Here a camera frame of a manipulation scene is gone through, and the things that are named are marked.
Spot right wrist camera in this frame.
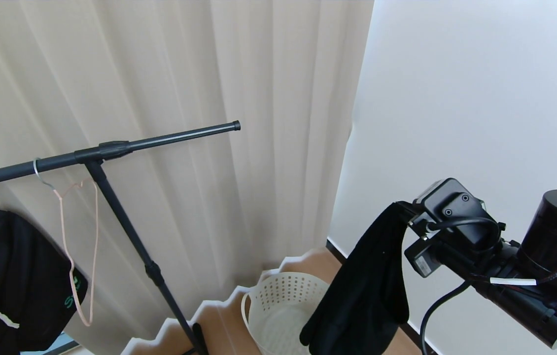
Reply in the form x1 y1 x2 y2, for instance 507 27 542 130
413 178 506 249

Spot beige curtain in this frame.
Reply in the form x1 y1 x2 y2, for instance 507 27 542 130
0 0 375 355

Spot heap of clothes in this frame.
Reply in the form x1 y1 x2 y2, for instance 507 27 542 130
300 201 415 355

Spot black garment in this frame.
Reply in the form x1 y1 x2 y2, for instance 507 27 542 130
0 210 89 355

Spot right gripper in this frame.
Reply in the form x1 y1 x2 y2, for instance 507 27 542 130
404 241 557 350

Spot white laundry basket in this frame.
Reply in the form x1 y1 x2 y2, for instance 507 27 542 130
241 272 331 355

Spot black clothes rack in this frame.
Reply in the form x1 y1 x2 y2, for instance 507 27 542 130
0 121 241 355

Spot window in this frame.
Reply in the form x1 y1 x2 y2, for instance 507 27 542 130
20 331 82 355

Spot pink clothes hanger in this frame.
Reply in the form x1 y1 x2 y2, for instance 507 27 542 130
33 158 99 327

